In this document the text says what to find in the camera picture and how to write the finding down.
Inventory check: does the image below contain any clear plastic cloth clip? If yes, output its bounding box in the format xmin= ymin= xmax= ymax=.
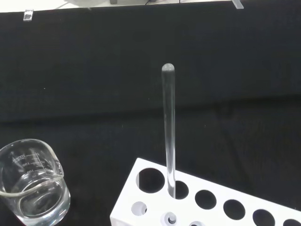
xmin=231 ymin=0 xmax=245 ymax=10
xmin=24 ymin=9 xmax=34 ymax=23

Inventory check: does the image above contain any black bench cloth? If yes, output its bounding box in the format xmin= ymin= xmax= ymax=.
xmin=0 ymin=0 xmax=301 ymax=226

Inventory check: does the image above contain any white test tube rack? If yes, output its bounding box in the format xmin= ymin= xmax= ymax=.
xmin=110 ymin=157 xmax=301 ymax=226

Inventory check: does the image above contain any clear glass rod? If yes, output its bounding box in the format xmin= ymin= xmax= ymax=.
xmin=161 ymin=63 xmax=176 ymax=199

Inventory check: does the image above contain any glass beaker with water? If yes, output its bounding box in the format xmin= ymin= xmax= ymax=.
xmin=0 ymin=138 xmax=71 ymax=226

